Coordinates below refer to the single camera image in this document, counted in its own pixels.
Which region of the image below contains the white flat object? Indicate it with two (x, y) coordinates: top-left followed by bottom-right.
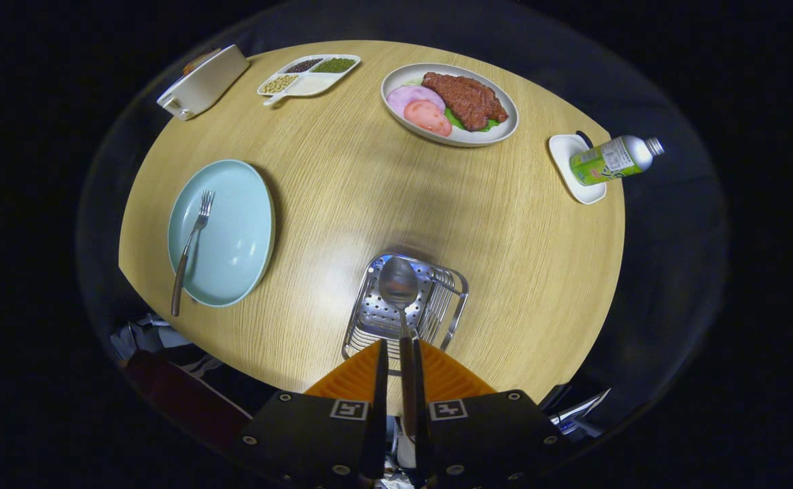
(549, 388), (611, 437)

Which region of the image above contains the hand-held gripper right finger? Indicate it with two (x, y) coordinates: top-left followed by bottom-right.
(413, 338), (574, 489)

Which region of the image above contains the silver bottle green label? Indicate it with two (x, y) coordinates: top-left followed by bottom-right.
(569, 134), (666, 187)

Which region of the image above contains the red pink meat slice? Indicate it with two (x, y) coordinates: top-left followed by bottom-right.
(404, 99), (453, 138)

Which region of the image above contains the white oval food plate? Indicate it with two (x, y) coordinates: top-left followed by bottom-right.
(381, 62), (520, 148)

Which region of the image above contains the brown toast slice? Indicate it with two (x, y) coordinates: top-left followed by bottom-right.
(182, 49), (222, 75)

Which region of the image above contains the light blue plate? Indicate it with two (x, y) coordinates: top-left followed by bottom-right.
(167, 160), (277, 308)

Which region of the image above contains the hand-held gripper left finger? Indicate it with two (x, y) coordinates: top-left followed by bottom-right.
(239, 338), (390, 489)

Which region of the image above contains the metal cutlery rack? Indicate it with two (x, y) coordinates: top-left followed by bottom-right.
(341, 253), (470, 374)

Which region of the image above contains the white divided dish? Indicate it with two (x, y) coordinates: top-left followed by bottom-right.
(257, 54), (362, 108)

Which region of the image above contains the grey white cloth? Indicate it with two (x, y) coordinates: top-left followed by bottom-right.
(111, 314), (224, 378)

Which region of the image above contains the white toaster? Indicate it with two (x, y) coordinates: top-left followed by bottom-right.
(157, 44), (250, 122)

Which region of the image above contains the white square coaster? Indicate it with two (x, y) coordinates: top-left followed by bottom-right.
(548, 134), (607, 205)

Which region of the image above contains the dark red chair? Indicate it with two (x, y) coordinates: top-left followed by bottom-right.
(124, 350), (254, 456)

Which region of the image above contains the pale pink ham slice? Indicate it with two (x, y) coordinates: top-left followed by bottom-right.
(387, 84), (446, 117)

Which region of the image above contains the green lettuce leaf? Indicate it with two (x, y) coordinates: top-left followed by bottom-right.
(444, 107), (500, 134)

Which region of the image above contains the fork with brown handle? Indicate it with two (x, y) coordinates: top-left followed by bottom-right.
(171, 190), (215, 317)

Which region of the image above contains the brown steak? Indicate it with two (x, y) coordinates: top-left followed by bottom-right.
(421, 72), (510, 132)

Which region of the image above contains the spoon with brown handle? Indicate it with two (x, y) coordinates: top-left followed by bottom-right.
(378, 257), (419, 442)

